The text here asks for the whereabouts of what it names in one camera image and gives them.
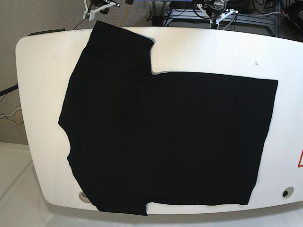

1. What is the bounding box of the black T-shirt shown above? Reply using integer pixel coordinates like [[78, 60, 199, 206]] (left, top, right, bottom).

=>
[[58, 21, 278, 216]]

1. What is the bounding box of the left table grommet hole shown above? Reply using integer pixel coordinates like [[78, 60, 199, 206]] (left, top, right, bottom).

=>
[[79, 192, 91, 203]]

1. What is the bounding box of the table grommet hole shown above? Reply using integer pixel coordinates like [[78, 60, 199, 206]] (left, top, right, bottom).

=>
[[282, 187, 294, 198], [79, 192, 91, 203]]

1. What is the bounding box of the red warning triangle sticker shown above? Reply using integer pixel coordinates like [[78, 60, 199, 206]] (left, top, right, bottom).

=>
[[298, 151, 303, 167]]

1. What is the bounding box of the right table grommet hole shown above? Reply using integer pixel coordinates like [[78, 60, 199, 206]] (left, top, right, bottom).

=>
[[282, 187, 294, 198]]

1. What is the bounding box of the yellow cable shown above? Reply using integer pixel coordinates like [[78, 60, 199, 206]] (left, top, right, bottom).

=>
[[116, 3, 130, 27]]

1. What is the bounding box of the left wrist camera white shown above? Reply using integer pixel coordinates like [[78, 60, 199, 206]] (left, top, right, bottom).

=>
[[83, 11, 95, 21]]

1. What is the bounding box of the aluminium frame base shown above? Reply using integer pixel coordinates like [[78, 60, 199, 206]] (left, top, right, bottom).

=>
[[148, 0, 280, 37]]

